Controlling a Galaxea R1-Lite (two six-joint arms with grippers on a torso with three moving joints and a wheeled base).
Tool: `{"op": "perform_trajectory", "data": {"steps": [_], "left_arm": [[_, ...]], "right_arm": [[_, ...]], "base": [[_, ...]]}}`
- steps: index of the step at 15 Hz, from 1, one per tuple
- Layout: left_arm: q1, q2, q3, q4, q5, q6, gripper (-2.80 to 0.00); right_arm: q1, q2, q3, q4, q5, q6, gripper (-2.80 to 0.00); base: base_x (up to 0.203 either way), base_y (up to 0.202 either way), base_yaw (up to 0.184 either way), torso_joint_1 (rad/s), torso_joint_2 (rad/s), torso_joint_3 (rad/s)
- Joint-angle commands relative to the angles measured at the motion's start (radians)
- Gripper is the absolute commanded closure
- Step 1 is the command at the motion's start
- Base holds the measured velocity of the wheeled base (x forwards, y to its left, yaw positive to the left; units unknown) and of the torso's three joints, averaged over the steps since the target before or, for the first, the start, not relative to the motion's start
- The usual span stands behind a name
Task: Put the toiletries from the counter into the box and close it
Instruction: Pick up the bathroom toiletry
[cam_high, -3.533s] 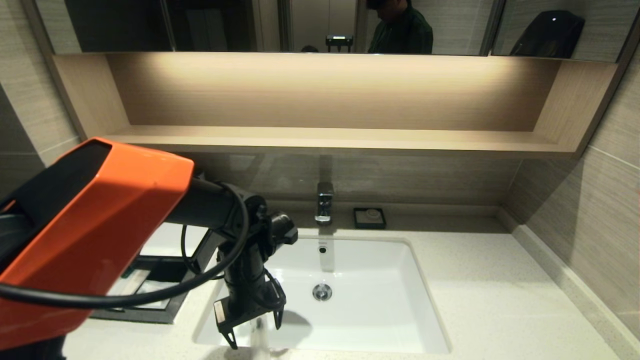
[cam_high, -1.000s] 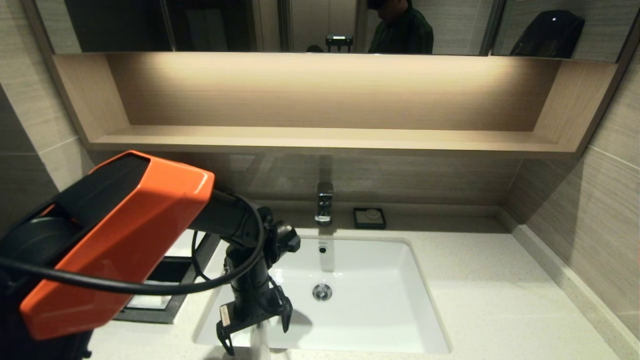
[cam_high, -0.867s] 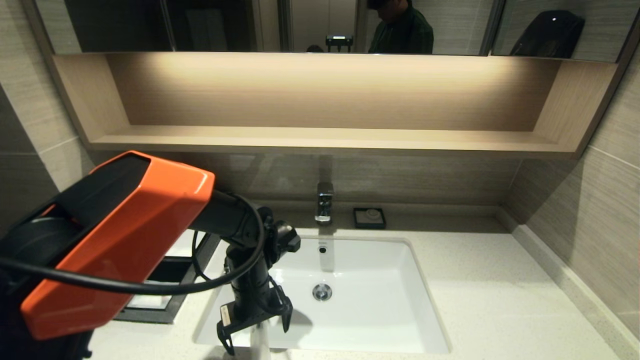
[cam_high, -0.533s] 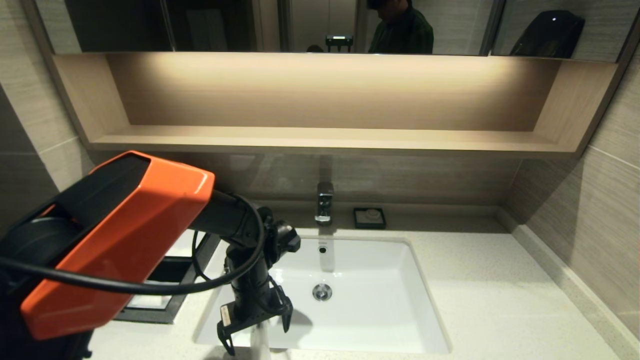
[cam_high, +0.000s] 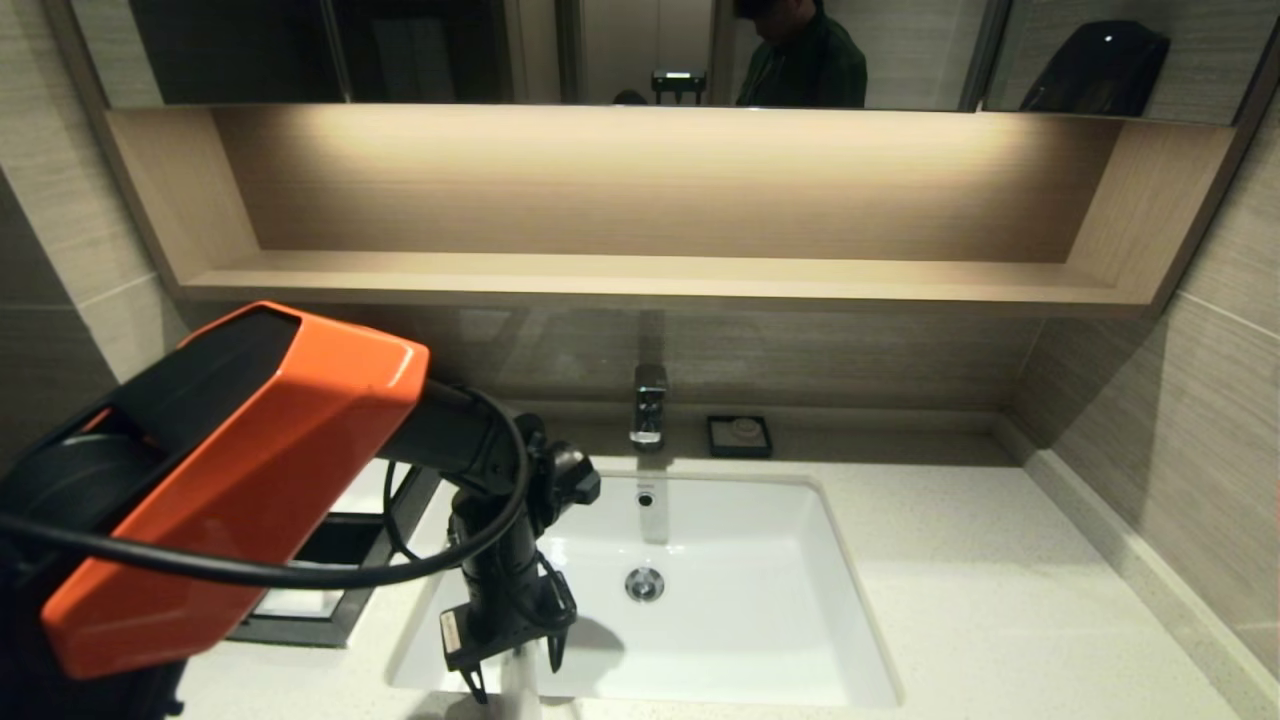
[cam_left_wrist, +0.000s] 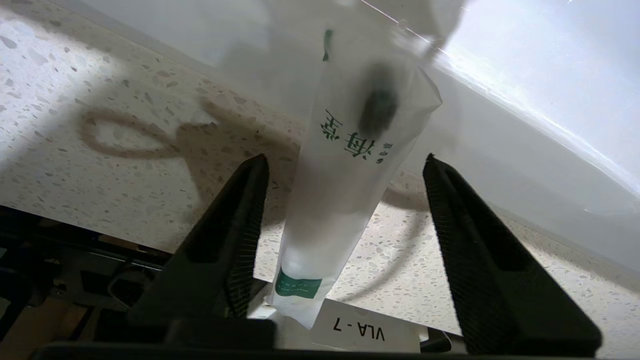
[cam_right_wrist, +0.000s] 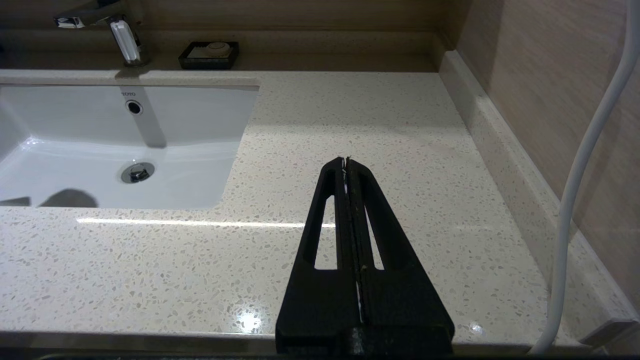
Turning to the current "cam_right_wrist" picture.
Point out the chrome faucet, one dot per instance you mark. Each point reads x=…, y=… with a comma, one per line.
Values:
x=127, y=45

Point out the sink overflow hole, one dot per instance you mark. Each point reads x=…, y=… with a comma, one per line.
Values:
x=134, y=107

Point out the chrome sink drain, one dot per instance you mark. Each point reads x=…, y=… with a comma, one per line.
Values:
x=137, y=172

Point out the black soap dish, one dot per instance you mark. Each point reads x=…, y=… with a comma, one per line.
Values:
x=190, y=62

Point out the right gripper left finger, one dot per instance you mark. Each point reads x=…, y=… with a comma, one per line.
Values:
x=310, y=300

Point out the round beige soap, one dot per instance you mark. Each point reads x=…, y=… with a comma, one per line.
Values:
x=218, y=49

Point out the white sink basin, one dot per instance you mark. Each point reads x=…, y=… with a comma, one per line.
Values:
x=75, y=165

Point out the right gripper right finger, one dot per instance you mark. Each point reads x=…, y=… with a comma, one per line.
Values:
x=400, y=300

